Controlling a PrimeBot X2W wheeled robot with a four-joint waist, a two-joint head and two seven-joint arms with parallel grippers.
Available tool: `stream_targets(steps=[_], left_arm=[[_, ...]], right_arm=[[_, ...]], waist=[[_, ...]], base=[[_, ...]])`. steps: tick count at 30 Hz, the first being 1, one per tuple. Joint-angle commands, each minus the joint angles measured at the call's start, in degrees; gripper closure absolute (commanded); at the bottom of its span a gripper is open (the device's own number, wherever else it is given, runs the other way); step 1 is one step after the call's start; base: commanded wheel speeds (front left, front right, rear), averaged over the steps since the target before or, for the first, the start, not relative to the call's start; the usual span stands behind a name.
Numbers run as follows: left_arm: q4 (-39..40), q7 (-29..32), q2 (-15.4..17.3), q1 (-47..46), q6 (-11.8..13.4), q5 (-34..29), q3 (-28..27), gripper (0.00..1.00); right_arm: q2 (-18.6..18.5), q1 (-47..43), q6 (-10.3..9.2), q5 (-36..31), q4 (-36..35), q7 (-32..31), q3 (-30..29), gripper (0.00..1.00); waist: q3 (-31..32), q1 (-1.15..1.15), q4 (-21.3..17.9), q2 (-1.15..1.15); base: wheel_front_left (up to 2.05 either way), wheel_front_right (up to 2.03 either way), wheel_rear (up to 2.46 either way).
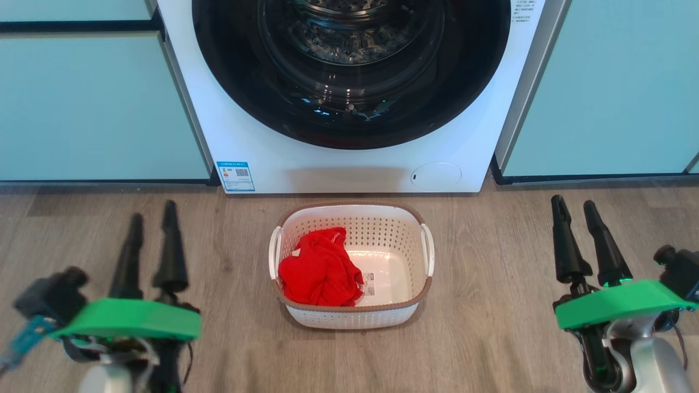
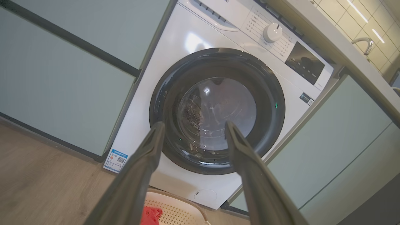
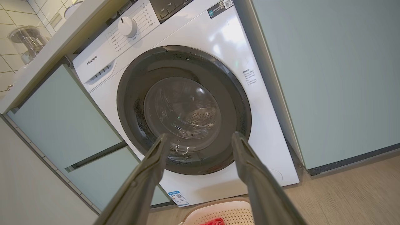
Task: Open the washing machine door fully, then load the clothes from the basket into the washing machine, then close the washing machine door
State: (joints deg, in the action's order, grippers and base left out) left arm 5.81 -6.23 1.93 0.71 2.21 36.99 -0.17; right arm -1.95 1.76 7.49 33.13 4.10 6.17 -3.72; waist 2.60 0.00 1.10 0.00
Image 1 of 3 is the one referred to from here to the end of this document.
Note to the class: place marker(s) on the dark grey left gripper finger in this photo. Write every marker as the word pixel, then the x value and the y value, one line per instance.
pixel 171 256
pixel 129 267

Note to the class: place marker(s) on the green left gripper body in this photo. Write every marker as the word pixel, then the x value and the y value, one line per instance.
pixel 131 319

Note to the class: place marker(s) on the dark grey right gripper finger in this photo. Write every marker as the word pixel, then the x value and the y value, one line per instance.
pixel 568 251
pixel 609 256

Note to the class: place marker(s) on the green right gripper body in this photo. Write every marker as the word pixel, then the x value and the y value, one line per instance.
pixel 617 303

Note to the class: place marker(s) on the red garment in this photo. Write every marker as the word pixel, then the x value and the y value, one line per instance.
pixel 319 270

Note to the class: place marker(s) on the black round washing machine door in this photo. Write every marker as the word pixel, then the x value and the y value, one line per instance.
pixel 349 117

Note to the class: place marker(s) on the white front-load washing machine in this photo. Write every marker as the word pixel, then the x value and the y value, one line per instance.
pixel 246 142

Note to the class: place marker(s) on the washing machine drum interior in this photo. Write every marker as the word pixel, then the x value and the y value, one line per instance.
pixel 349 33

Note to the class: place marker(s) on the blue energy label sticker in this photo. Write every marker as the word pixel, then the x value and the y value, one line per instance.
pixel 236 176

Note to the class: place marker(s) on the round white filter cover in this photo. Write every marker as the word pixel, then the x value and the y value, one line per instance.
pixel 436 176

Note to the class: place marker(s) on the pale teal cabinet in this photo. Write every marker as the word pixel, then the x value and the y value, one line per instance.
pixel 611 93
pixel 93 103

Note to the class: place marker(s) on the white perforated laundry basket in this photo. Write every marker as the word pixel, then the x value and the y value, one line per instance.
pixel 393 262

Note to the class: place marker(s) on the paper basket label sticker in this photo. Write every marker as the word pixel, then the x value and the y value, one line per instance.
pixel 368 284

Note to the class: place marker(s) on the printed text warning label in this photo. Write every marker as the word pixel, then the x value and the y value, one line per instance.
pixel 524 10

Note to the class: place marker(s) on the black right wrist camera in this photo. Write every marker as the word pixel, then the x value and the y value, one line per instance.
pixel 682 270

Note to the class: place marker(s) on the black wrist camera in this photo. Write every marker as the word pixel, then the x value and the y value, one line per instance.
pixel 682 270
pixel 52 297

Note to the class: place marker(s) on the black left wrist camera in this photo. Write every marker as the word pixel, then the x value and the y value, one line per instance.
pixel 52 297

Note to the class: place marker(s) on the blue left camera connector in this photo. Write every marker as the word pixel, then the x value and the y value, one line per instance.
pixel 27 338

